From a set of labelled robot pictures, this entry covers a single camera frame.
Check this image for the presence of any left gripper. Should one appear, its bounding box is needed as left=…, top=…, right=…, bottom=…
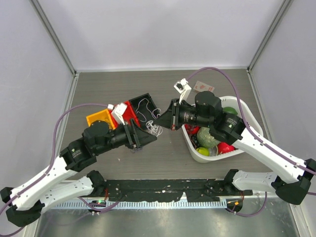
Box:
left=96, top=118, right=158, bottom=155

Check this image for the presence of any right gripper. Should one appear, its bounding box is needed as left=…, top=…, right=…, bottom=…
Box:
left=154, top=98, right=212, bottom=130

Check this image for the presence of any white cable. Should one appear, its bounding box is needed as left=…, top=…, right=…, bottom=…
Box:
left=135, top=98, right=161, bottom=121
left=145, top=119, right=164, bottom=138

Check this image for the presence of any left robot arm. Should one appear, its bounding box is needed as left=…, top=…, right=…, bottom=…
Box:
left=0, top=120, right=157, bottom=227

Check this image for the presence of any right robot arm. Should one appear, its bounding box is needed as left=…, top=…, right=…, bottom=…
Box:
left=154, top=91, right=316, bottom=205

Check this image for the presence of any black plastic bin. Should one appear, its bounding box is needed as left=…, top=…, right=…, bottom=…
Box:
left=129, top=93, right=161, bottom=130

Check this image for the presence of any red plastic bin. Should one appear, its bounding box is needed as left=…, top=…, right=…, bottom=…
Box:
left=108, top=101, right=140, bottom=129

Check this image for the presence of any dark red grape bunch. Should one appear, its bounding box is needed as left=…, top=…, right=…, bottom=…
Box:
left=185, top=124, right=200, bottom=135

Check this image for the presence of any dark blue grape bunch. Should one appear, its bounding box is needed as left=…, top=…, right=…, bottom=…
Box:
left=190, top=134, right=200, bottom=148

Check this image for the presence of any yellow plastic bin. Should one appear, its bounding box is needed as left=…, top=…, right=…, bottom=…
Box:
left=86, top=109, right=118, bottom=129

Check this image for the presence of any green cantaloupe melon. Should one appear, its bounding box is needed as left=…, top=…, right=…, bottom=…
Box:
left=197, top=127, right=220, bottom=149

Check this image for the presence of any red white card box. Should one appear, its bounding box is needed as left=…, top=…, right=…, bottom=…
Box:
left=193, top=80, right=215, bottom=92

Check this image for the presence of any small green apple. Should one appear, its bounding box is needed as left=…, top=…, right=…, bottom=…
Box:
left=196, top=147, right=210, bottom=157

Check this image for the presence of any red apple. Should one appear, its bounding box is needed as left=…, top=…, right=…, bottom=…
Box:
left=217, top=142, right=235, bottom=155

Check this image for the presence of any green lime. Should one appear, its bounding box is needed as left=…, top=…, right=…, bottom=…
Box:
left=223, top=107, right=238, bottom=115

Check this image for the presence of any white plastic basket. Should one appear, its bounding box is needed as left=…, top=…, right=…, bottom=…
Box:
left=181, top=96, right=264, bottom=163

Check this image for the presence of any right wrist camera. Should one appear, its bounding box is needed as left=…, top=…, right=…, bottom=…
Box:
left=173, top=78, right=192, bottom=103

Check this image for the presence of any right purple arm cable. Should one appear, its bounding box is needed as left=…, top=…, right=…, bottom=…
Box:
left=186, top=67, right=316, bottom=218

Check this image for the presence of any slotted cable duct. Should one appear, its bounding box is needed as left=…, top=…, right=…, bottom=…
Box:
left=53, top=199, right=227, bottom=210

